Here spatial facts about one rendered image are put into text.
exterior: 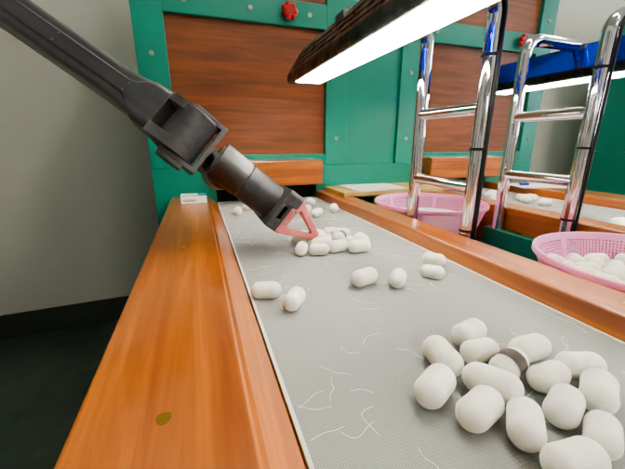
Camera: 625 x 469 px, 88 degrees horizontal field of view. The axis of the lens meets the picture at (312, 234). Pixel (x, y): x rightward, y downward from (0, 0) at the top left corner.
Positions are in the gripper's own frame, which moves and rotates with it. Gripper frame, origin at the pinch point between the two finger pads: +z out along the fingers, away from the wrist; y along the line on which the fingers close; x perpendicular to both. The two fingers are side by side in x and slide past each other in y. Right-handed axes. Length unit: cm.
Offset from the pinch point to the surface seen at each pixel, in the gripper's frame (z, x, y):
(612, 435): 2.4, -1.4, -42.4
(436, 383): -2.9, 2.8, -36.3
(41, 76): -86, 18, 129
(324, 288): -1.9, 4.4, -16.7
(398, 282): 3.5, -1.8, -20.2
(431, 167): 37, -42, 40
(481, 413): -1.9, 2.3, -38.9
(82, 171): -54, 43, 130
